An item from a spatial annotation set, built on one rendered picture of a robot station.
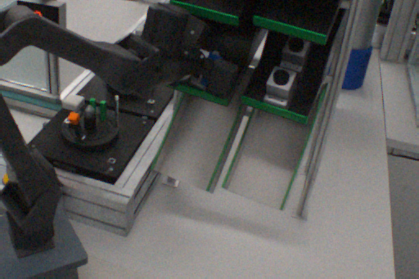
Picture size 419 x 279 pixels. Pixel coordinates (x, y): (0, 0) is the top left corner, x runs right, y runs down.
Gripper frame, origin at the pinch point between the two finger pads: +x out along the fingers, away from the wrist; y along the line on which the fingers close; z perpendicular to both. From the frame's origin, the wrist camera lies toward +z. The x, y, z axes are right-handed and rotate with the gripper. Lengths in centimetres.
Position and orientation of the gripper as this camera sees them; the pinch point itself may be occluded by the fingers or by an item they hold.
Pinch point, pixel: (200, 60)
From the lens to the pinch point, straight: 92.2
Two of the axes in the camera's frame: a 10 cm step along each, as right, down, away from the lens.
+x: 5.3, -1.5, 8.3
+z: 2.6, -9.1, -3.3
